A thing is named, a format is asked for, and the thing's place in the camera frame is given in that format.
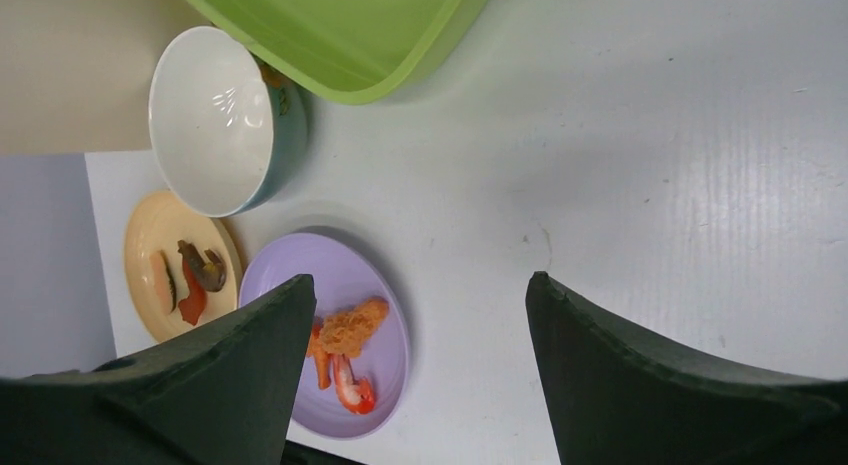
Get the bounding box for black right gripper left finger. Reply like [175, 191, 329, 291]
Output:
[1, 275, 317, 464]

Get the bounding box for purple plastic plate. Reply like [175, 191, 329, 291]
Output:
[239, 232, 411, 440]

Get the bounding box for red shrimp toy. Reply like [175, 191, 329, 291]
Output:
[331, 354, 377, 415]

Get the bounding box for green plastic tub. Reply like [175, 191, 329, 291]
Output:
[185, 0, 489, 105]

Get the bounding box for red crab claw toy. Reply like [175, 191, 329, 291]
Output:
[177, 258, 207, 326]

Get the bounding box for fried chicken nugget piece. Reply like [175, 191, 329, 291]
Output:
[319, 297, 390, 358]

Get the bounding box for white ceramic bowl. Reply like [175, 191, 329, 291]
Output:
[148, 26, 308, 218]

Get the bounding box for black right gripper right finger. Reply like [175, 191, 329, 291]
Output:
[525, 272, 847, 464]

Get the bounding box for brown food scraps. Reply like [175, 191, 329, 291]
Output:
[177, 240, 227, 293]

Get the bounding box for yellow plastic plate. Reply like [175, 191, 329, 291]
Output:
[124, 190, 244, 342]

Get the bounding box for beige plastic bin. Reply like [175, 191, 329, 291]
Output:
[1, 0, 205, 155]

